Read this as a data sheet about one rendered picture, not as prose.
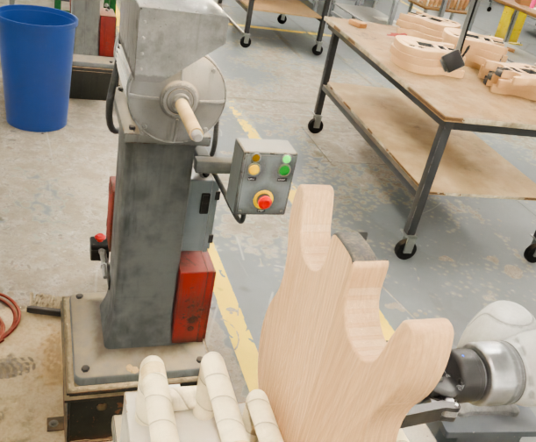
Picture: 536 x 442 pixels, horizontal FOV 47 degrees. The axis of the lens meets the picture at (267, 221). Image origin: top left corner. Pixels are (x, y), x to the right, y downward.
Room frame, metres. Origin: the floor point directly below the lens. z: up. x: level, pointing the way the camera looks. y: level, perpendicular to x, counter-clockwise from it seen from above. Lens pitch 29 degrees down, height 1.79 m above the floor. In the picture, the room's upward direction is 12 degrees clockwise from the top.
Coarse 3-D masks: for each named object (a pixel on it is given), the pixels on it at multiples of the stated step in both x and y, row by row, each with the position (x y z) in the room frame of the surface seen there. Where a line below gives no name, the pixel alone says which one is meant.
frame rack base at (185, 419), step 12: (132, 396) 0.64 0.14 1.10; (132, 408) 0.62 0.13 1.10; (132, 420) 0.60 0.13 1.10; (180, 420) 0.61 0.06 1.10; (192, 420) 0.62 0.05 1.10; (120, 432) 0.64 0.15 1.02; (132, 432) 0.58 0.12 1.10; (144, 432) 0.58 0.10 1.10; (180, 432) 0.59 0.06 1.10; (192, 432) 0.60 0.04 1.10; (204, 432) 0.60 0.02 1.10; (216, 432) 0.61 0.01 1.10
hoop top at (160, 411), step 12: (144, 360) 0.61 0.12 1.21; (156, 360) 0.61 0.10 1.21; (144, 372) 0.59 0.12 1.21; (156, 372) 0.59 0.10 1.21; (144, 384) 0.57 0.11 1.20; (156, 384) 0.56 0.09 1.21; (156, 396) 0.55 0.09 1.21; (168, 396) 0.55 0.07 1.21; (156, 408) 0.53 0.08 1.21; (168, 408) 0.53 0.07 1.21; (156, 420) 0.51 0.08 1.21; (168, 420) 0.51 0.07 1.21; (156, 432) 0.50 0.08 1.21; (168, 432) 0.50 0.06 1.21
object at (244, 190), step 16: (240, 144) 1.59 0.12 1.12; (256, 144) 1.61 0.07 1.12; (272, 144) 1.64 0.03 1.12; (288, 144) 1.66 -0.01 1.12; (240, 160) 1.56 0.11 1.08; (272, 160) 1.58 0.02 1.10; (240, 176) 1.55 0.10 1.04; (256, 176) 1.56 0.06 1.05; (272, 176) 1.58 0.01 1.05; (288, 176) 1.60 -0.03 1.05; (224, 192) 1.66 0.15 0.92; (240, 192) 1.55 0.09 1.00; (256, 192) 1.56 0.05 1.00; (272, 192) 1.58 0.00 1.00; (288, 192) 1.61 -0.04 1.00; (240, 208) 1.55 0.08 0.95; (256, 208) 1.57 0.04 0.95; (272, 208) 1.59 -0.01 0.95
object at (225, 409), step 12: (204, 360) 0.63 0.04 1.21; (216, 360) 0.63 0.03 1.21; (204, 372) 0.61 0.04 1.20; (216, 372) 0.61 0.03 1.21; (216, 384) 0.59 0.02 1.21; (228, 384) 0.59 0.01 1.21; (216, 396) 0.57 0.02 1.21; (228, 396) 0.57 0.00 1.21; (216, 408) 0.55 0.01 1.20; (228, 408) 0.55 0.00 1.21; (216, 420) 0.54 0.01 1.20; (228, 420) 0.53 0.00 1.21; (240, 420) 0.54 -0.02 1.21; (228, 432) 0.52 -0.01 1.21; (240, 432) 0.52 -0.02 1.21
